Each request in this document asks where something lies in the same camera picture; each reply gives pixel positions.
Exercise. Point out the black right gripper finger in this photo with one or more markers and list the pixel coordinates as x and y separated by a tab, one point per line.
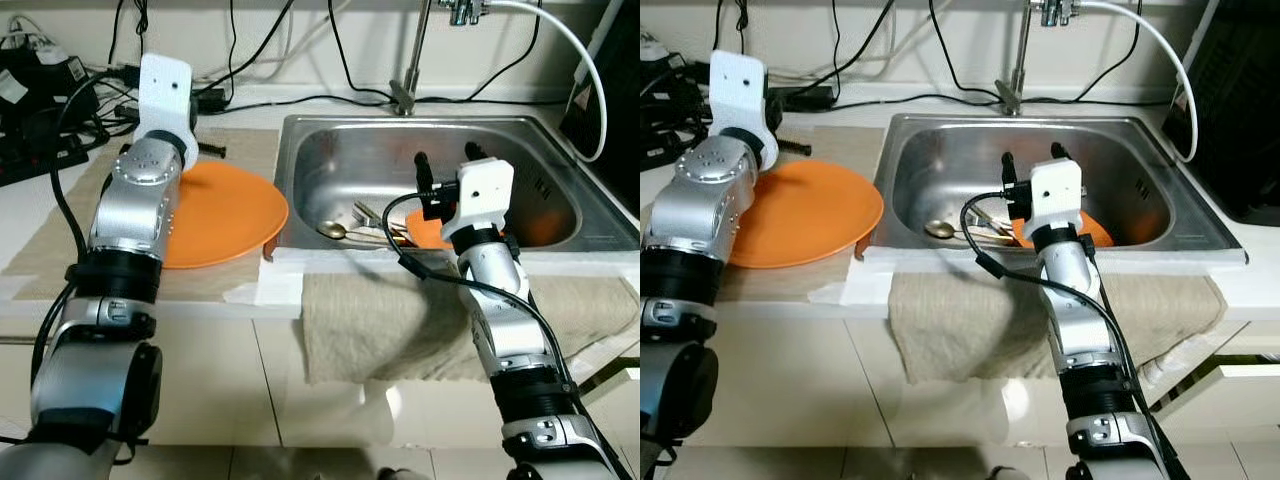
424	172
1060	153
473	153
1011	173

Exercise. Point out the orange plastic bowl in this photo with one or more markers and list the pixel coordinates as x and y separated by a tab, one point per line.
425	235
1098	232

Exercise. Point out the orange plastic plate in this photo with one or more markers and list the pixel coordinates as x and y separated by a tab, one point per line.
230	215
820	215

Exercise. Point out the metal spoon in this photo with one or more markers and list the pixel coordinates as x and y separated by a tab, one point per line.
332	230
938	230

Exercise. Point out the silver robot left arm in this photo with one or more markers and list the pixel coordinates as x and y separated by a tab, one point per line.
700	200
120	220

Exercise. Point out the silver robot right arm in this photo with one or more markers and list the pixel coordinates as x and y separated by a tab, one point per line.
1085	330
510	330

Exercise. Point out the cream kitchen cabinet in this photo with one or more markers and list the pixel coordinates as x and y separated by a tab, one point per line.
250	400
850	400

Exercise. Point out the flat black power brick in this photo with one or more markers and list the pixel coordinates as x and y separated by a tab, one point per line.
812	100
210	100

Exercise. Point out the stainless steel sink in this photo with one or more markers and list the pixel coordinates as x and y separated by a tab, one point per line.
350	160
950	160

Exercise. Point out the black boxy charger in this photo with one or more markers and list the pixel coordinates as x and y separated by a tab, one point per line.
40	75
665	80

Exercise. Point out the black power strip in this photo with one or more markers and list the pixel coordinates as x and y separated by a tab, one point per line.
660	145
30	160

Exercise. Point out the beige towel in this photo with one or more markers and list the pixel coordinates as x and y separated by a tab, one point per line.
400	330
1000	330

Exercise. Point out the beige counter mat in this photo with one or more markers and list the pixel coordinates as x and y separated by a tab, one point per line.
230	285
830	285

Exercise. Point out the black countertop appliance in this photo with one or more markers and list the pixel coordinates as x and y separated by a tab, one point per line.
1240	120
620	100

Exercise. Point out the open white drawer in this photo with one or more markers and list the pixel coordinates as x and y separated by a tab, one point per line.
1230	385
615	375

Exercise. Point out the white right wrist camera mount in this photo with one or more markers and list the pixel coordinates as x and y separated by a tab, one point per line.
1058	190
485	190

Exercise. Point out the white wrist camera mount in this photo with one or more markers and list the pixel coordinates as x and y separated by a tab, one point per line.
485	190
1058	190
740	90
165	90

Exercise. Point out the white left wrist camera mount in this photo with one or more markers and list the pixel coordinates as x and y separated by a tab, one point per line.
740	90
165	90

